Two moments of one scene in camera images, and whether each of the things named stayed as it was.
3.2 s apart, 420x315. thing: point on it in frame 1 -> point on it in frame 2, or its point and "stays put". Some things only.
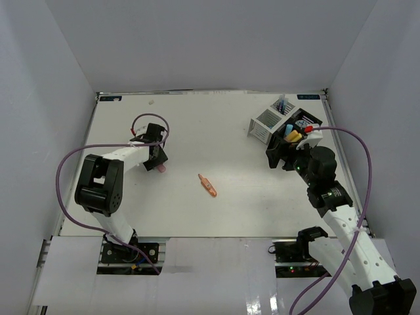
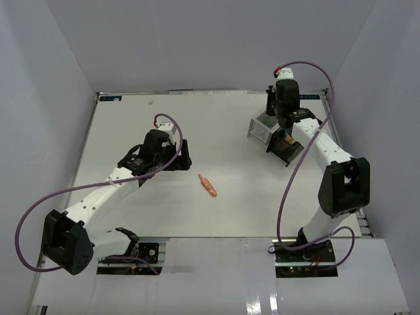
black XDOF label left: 111,98 stays put
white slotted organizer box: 261,127 stays put
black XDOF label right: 308,96 stays put
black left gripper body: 161,158 -> 169,153
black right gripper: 274,155 -> 271,94
